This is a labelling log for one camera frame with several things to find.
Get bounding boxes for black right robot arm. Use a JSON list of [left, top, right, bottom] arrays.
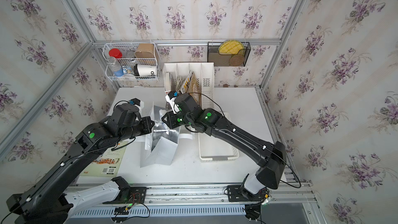
[[162, 91, 287, 194]]

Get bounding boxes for green children's history book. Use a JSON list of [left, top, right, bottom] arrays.
[[80, 147, 126, 177]]

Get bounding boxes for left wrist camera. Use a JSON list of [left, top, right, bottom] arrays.
[[129, 98, 145, 110]]

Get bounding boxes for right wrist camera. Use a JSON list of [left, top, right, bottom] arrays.
[[165, 91, 180, 114]]

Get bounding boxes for red lidded jar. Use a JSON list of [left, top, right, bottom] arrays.
[[108, 48, 123, 59]]

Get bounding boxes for white perforated file organizer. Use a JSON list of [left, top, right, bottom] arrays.
[[162, 62, 215, 109]]

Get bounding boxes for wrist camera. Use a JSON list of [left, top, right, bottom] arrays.
[[165, 91, 180, 114], [129, 98, 145, 110]]

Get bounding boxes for white wire wall basket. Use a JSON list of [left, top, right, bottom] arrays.
[[102, 43, 161, 81]]

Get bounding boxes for white black cup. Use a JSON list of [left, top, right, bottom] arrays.
[[134, 64, 157, 77]]

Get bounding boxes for brown woven round coaster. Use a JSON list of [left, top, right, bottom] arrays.
[[229, 54, 246, 66]]

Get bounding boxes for yellow book in organizer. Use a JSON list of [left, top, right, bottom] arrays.
[[176, 71, 194, 94]]

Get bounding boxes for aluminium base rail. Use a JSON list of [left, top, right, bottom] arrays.
[[72, 184, 315, 222]]

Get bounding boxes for black mesh wall basket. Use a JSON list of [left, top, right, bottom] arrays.
[[207, 42, 251, 67]]

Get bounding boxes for white perforated plastic tray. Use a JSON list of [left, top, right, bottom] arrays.
[[198, 111, 240, 162]]

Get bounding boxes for clear plastic bottle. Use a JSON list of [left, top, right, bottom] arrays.
[[107, 57, 124, 77]]

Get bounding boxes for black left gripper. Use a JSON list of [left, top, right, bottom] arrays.
[[117, 117, 158, 144]]

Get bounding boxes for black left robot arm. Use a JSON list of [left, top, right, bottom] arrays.
[[6, 103, 154, 224]]

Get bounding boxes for white insulated delivery bag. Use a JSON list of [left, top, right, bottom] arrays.
[[140, 105, 194, 168]]

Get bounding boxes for red white thick book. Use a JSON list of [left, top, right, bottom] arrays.
[[164, 72, 173, 94]]

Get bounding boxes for colourful history book in organizer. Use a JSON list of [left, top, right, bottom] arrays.
[[188, 75, 202, 106]]

